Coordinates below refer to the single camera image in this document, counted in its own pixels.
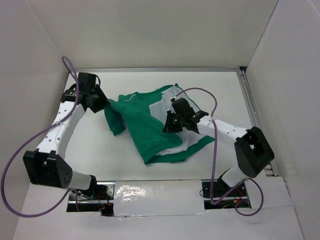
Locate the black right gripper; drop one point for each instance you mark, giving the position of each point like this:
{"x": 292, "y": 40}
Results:
{"x": 169, "y": 127}

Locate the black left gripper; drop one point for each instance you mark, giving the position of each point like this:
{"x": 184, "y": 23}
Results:
{"x": 104, "y": 101}

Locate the green jacket white lining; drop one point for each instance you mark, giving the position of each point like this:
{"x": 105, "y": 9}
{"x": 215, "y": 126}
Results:
{"x": 144, "y": 116}

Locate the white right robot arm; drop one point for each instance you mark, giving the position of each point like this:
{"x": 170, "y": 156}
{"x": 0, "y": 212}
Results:
{"x": 252, "y": 150}

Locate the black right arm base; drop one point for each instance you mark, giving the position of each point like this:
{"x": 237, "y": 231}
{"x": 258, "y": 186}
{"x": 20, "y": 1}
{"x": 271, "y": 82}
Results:
{"x": 237, "y": 195}

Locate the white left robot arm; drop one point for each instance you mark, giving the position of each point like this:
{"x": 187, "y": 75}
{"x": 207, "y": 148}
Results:
{"x": 46, "y": 165}

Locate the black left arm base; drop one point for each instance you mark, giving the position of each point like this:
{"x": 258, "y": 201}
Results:
{"x": 101, "y": 201}

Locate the white taped cover panel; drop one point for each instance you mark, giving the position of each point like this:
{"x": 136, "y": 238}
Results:
{"x": 158, "y": 198}

